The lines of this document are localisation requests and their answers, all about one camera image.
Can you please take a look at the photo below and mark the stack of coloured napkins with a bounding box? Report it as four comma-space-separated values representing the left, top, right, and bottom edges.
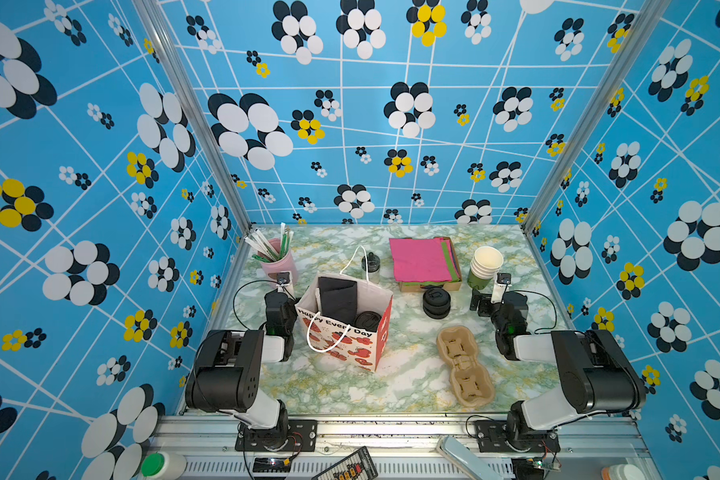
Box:
389, 237, 461, 283

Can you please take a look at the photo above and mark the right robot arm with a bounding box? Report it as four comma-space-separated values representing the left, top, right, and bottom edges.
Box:
470, 290, 647, 451

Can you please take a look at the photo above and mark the green capped white bottle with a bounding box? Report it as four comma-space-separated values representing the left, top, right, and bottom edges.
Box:
141, 452, 187, 480

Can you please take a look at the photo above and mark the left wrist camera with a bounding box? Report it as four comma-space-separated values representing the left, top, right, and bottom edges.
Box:
275, 271, 296, 300

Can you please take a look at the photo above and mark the black top napkin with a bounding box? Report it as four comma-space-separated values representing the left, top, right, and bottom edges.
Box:
316, 276, 358, 325

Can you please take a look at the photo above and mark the bundle of wrapped straws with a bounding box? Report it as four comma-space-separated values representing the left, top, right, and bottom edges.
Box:
243, 223, 293, 263

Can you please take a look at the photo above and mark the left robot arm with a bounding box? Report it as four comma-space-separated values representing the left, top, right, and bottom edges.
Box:
185, 291, 297, 449

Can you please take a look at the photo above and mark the glass sugar shaker black lid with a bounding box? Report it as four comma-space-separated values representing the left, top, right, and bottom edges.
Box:
362, 252, 381, 283

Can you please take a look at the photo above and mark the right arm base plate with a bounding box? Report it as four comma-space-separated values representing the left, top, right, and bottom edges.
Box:
473, 418, 560, 456

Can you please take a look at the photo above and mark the grey white handheld device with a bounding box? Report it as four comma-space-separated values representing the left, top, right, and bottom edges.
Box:
435, 436, 503, 480

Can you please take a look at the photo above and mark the pink straw holder cup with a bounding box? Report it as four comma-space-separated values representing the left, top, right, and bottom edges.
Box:
260, 252, 299, 283

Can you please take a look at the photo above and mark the red white paper gift bag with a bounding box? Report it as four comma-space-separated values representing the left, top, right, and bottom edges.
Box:
296, 270, 393, 372

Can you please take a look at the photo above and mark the orange capped white container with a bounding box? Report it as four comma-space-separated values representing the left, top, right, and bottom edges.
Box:
601, 464, 646, 480

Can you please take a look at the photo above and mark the stack of paper cups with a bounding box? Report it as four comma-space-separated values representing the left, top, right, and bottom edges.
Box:
467, 246, 504, 290

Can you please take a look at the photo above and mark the black plastic cup lid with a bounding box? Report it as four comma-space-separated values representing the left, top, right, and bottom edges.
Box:
354, 311, 382, 332

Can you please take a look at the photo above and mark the brown cardboard cup carrier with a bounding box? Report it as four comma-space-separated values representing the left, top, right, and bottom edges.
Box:
436, 326, 496, 409

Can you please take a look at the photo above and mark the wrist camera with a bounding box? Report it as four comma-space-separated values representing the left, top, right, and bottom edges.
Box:
491, 272, 511, 304
275, 271, 296, 300

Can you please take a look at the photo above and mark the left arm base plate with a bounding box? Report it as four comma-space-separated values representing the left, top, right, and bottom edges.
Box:
235, 419, 318, 453

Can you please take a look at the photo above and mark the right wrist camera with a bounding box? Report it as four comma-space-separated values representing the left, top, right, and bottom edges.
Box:
491, 272, 511, 304

